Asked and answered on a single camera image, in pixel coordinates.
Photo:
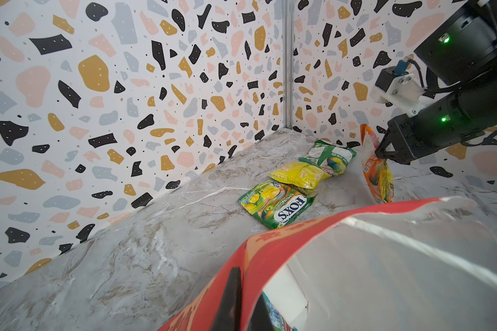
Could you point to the orange fruits candy packet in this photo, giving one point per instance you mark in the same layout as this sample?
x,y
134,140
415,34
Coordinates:
x,y
375,170

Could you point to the green snack packet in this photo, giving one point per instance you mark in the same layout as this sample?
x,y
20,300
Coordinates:
x,y
332,159

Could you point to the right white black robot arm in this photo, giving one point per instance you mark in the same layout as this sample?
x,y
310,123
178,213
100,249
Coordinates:
x,y
448,93

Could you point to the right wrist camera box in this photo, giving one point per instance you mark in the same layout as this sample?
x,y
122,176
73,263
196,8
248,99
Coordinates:
x,y
397,86

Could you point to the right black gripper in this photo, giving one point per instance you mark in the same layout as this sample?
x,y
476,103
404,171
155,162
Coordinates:
x,y
457,117

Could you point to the red paper gift bag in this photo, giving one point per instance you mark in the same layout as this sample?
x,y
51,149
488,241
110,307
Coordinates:
x,y
427,264

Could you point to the yellow snack packet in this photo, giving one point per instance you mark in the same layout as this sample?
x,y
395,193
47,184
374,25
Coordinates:
x,y
300,175

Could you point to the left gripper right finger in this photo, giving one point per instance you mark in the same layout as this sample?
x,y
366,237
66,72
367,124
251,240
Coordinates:
x,y
260,320

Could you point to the teal mint candy packet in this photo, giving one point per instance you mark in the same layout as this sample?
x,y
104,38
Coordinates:
x,y
277,320

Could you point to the green mango tea candy packet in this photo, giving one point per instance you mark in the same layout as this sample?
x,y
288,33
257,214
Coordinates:
x,y
275,204

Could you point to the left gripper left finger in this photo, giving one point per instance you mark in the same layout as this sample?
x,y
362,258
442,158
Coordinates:
x,y
228,315

